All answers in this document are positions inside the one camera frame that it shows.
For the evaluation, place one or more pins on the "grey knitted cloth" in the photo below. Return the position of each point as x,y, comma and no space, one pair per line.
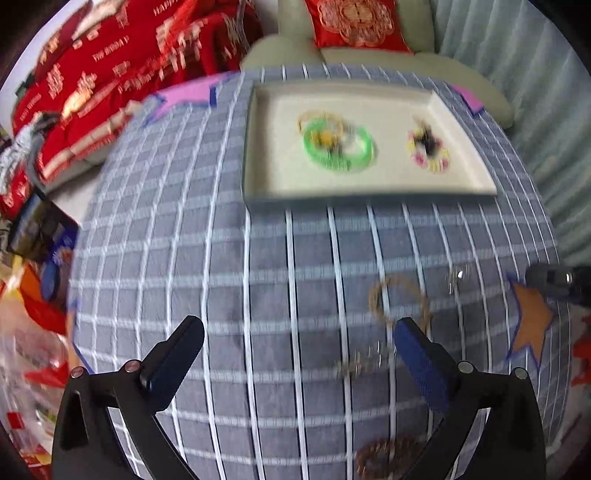
23,143

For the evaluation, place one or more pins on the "red plastic stool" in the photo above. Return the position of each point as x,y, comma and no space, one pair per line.
582,360

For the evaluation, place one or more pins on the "black hair claw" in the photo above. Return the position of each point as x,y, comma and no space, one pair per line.
427,141

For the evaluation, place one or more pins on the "green translucent bangle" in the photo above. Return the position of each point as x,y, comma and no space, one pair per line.
309,147

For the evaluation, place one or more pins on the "dark cardboard box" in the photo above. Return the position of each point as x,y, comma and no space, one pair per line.
39,226

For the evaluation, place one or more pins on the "orange bag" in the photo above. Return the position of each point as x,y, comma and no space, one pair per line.
27,295

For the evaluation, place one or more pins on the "red printed blanket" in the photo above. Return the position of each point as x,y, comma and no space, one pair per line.
115,69

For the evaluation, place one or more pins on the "green armchair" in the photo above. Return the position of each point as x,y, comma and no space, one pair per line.
485,92

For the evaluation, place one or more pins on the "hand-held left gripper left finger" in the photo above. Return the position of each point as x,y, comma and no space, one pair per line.
173,364

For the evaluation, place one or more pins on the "grey shallow tray box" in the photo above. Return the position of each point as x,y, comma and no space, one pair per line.
277,152

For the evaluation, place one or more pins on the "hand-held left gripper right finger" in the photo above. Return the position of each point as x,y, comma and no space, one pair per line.
422,364

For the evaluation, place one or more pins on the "red embroidered cushion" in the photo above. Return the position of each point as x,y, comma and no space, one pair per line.
355,23

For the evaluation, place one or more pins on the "grey checked tablecloth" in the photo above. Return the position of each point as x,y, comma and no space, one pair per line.
277,277

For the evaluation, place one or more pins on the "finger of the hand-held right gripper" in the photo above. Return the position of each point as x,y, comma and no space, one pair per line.
549,277

